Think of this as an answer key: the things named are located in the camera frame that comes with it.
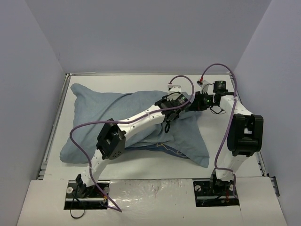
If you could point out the blue pillowcase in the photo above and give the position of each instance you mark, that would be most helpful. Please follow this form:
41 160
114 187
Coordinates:
183 139

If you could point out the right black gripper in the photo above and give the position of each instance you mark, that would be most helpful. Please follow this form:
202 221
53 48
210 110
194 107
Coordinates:
196 103

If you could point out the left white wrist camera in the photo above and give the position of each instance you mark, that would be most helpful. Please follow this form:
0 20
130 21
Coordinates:
173 88

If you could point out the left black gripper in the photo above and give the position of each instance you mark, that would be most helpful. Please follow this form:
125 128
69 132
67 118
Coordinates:
182 106

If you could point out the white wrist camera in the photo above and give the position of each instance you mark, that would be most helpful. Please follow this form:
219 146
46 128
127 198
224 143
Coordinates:
173 88
204 86

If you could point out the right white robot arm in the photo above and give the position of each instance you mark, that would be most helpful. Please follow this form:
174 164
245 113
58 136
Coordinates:
224 116

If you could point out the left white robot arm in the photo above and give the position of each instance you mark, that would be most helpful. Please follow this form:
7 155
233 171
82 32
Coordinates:
113 136

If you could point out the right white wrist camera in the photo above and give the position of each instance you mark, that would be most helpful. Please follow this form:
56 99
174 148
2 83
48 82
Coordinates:
204 86

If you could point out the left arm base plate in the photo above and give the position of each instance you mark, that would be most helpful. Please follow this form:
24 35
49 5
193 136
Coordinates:
93 199

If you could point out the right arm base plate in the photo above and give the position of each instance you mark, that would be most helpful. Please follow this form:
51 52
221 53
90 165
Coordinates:
208 195

